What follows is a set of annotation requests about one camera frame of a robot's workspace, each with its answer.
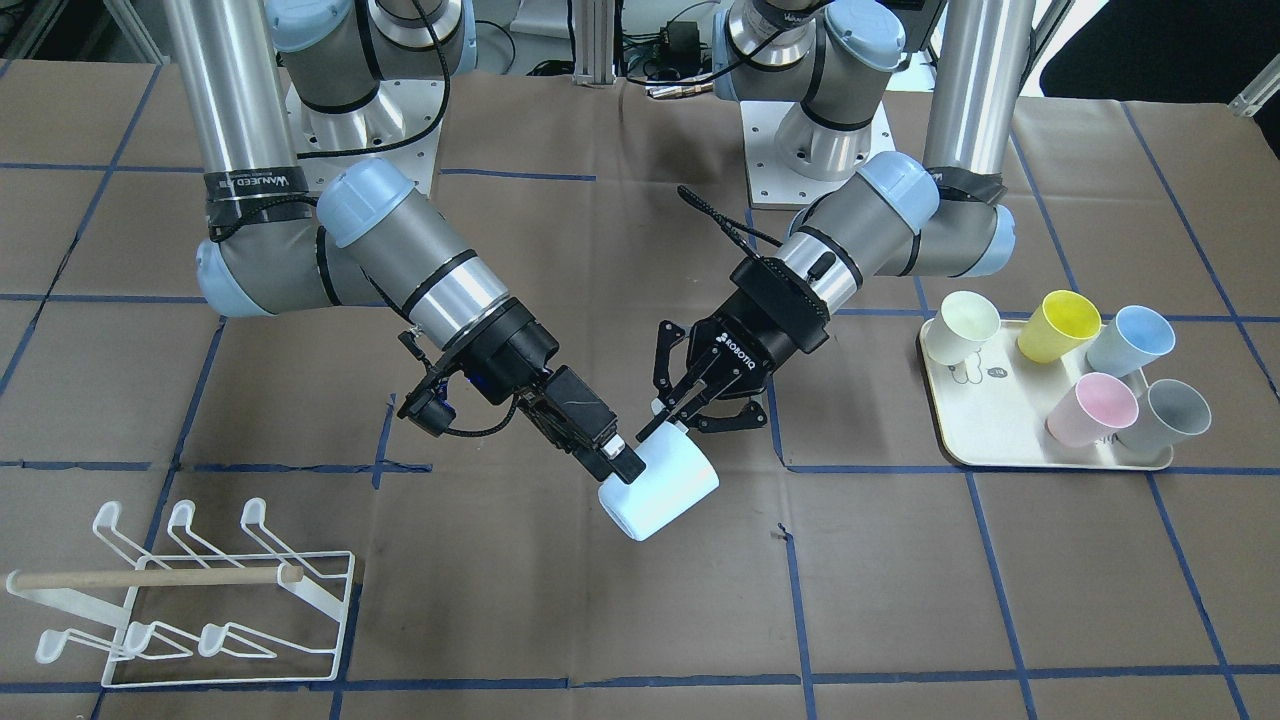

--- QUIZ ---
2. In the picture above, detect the white wire cup rack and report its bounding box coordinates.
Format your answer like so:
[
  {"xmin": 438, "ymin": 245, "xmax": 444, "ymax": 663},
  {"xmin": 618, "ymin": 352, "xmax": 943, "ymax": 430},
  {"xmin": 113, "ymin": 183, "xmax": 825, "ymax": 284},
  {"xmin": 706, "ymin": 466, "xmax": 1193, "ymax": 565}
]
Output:
[{"xmin": 5, "ymin": 497, "xmax": 357, "ymax": 689}]

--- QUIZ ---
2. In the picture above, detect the yellow cup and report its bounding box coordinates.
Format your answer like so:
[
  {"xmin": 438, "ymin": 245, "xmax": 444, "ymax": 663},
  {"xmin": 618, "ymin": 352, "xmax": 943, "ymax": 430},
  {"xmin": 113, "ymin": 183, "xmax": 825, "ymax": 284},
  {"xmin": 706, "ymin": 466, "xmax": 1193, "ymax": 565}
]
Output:
[{"xmin": 1016, "ymin": 290, "xmax": 1102, "ymax": 364}]

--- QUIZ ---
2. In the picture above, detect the cream white cup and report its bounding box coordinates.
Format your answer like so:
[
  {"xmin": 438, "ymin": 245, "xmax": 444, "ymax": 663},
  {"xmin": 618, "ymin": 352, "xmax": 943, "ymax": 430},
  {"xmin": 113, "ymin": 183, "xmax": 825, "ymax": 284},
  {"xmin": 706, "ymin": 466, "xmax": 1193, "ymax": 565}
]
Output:
[{"xmin": 923, "ymin": 291, "xmax": 1001, "ymax": 366}]

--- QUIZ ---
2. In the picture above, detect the aluminium frame post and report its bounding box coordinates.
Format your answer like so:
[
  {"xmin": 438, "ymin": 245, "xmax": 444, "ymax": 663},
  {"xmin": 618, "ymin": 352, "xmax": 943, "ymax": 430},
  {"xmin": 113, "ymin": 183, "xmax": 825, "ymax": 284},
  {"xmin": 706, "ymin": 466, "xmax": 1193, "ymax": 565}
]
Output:
[{"xmin": 570, "ymin": 0, "xmax": 627, "ymax": 87}]

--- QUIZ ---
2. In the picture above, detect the grey cup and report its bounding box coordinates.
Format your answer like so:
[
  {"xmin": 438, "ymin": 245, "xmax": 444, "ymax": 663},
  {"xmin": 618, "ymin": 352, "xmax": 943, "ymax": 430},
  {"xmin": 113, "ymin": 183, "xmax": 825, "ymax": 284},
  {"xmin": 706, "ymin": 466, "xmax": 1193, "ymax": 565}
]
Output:
[{"xmin": 1117, "ymin": 379, "xmax": 1213, "ymax": 455}]

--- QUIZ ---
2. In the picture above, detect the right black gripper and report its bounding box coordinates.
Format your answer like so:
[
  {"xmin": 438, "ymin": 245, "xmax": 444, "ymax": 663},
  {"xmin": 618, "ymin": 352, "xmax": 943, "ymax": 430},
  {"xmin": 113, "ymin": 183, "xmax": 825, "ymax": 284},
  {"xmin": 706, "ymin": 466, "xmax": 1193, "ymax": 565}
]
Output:
[{"xmin": 440, "ymin": 297, "xmax": 646, "ymax": 486}]

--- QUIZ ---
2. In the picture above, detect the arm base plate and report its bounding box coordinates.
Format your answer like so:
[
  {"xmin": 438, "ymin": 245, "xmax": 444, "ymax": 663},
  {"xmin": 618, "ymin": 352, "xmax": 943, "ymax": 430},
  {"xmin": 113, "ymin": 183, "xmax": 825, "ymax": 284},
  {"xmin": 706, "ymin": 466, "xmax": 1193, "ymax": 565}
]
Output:
[
  {"xmin": 740, "ymin": 101, "xmax": 895, "ymax": 210},
  {"xmin": 285, "ymin": 79, "xmax": 443, "ymax": 196}
]

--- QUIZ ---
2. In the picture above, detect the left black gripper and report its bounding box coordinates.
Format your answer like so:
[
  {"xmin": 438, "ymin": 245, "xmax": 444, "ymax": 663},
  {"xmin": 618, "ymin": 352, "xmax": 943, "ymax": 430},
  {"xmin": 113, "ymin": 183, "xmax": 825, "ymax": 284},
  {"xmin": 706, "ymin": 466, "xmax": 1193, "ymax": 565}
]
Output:
[{"xmin": 652, "ymin": 256, "xmax": 829, "ymax": 434}]

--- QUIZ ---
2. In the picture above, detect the cream serving tray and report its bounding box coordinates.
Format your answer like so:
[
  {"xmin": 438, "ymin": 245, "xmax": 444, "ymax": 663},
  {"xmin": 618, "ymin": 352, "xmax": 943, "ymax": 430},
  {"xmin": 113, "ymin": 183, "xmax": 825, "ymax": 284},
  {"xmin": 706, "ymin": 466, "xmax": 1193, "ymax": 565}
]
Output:
[{"xmin": 922, "ymin": 319, "xmax": 1174, "ymax": 471}]

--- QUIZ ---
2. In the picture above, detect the light blue cup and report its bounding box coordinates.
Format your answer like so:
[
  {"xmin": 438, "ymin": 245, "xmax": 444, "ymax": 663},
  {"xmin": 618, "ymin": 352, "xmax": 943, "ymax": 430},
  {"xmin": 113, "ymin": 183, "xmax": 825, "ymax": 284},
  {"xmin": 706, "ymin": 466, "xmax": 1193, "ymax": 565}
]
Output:
[
  {"xmin": 598, "ymin": 421, "xmax": 719, "ymax": 542},
  {"xmin": 1085, "ymin": 305, "xmax": 1176, "ymax": 377}
]

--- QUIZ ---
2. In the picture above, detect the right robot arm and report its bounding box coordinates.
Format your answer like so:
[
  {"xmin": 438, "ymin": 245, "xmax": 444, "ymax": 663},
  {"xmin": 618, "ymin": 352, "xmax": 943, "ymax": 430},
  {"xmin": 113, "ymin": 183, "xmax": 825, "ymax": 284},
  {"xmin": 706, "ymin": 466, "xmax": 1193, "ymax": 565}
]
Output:
[{"xmin": 165, "ymin": 1, "xmax": 650, "ymax": 483}]

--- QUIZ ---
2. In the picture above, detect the brown paper table cover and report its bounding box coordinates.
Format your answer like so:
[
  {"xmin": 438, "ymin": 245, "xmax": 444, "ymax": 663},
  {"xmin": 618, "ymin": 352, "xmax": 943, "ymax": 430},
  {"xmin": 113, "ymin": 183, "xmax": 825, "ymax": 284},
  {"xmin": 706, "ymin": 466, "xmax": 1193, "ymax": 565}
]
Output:
[{"xmin": 3, "ymin": 61, "xmax": 1277, "ymax": 719}]

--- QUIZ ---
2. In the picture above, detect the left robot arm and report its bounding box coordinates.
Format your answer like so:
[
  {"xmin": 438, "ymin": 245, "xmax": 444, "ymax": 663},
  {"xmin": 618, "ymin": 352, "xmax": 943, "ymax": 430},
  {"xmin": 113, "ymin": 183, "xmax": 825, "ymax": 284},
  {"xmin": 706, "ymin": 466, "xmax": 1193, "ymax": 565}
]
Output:
[{"xmin": 644, "ymin": 1, "xmax": 1033, "ymax": 436}]

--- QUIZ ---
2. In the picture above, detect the pink cup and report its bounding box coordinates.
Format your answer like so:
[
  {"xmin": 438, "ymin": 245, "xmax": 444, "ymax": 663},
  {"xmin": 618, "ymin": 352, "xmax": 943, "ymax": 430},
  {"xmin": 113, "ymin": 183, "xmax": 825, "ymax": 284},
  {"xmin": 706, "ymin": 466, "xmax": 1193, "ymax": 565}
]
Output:
[{"xmin": 1044, "ymin": 372, "xmax": 1140, "ymax": 447}]

